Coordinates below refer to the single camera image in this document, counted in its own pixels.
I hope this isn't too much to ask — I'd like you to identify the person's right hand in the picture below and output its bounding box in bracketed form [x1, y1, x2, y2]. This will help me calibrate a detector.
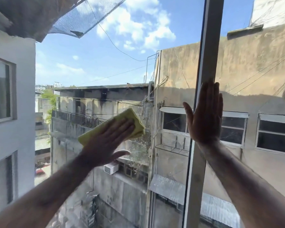
[182, 79, 224, 146]

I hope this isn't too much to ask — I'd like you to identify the person's left hand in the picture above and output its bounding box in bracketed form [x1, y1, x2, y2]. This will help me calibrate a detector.
[79, 117, 136, 169]

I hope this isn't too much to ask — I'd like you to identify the green cloth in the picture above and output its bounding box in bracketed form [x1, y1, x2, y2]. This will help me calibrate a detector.
[78, 108, 146, 147]

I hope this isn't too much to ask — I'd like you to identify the narrow window glass pane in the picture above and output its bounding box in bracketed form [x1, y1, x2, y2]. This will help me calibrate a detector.
[199, 0, 285, 228]

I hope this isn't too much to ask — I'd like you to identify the large window glass pane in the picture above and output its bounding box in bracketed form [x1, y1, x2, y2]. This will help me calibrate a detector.
[0, 0, 206, 228]

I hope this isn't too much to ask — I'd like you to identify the person's left forearm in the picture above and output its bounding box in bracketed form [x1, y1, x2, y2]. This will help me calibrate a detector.
[0, 152, 95, 228]

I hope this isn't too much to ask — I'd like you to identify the white air conditioner unit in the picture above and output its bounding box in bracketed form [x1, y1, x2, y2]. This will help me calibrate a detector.
[103, 163, 119, 175]

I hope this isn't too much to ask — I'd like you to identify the black balcony railing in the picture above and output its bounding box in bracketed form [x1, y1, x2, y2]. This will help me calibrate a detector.
[52, 109, 152, 145]

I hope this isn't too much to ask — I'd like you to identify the stained grey concrete building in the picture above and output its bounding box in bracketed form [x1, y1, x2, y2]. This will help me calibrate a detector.
[50, 83, 155, 228]

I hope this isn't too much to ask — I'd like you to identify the green tree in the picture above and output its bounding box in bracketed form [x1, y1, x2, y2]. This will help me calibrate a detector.
[41, 89, 57, 145]

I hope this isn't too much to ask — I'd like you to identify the corrugated metal awning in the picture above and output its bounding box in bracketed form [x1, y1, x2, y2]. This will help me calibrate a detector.
[149, 174, 242, 228]

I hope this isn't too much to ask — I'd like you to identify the tall beige concrete building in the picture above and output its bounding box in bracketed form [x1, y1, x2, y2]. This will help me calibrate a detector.
[154, 21, 285, 228]

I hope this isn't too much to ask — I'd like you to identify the white neighbouring building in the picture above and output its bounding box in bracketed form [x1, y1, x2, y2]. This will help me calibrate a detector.
[0, 23, 36, 219]

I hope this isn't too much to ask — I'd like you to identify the blue safety net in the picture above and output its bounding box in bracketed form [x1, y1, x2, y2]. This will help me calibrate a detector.
[48, 0, 129, 39]

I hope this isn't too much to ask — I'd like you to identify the white window frame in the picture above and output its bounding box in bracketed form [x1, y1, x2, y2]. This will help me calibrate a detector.
[182, 0, 225, 228]

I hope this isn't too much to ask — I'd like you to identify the black overhead cable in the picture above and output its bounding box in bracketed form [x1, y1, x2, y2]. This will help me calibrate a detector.
[88, 2, 157, 62]

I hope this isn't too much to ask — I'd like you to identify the white rooftop wall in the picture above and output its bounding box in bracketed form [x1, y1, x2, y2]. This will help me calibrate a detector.
[249, 0, 285, 28]

